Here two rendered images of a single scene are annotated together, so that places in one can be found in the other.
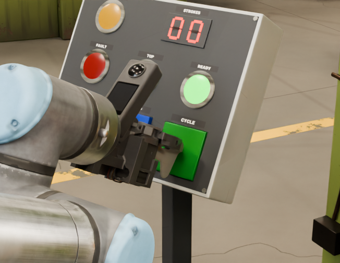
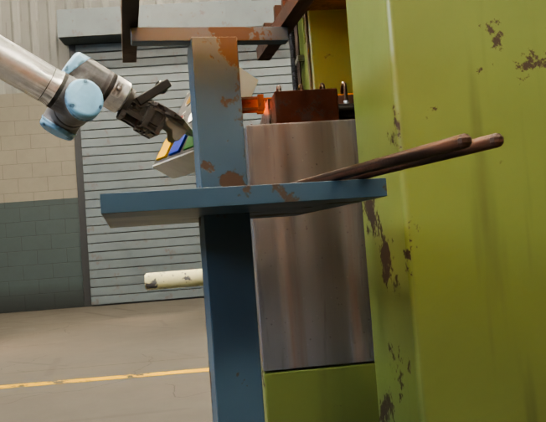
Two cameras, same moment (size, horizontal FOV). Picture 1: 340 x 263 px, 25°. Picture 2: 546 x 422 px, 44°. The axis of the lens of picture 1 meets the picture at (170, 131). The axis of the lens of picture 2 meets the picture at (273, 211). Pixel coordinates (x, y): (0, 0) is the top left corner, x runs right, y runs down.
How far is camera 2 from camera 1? 135 cm
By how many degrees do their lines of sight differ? 34
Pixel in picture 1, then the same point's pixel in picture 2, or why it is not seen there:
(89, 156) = (113, 100)
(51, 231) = (39, 63)
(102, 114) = (120, 81)
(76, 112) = (101, 73)
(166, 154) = (175, 126)
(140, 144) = (149, 108)
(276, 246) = not seen: hidden behind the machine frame
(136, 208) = not seen: hidden behind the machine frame
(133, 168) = (144, 118)
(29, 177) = not seen: hidden behind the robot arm
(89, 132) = (109, 84)
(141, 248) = (90, 91)
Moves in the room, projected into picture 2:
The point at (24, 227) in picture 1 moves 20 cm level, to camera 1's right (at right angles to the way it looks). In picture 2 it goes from (24, 54) to (97, 36)
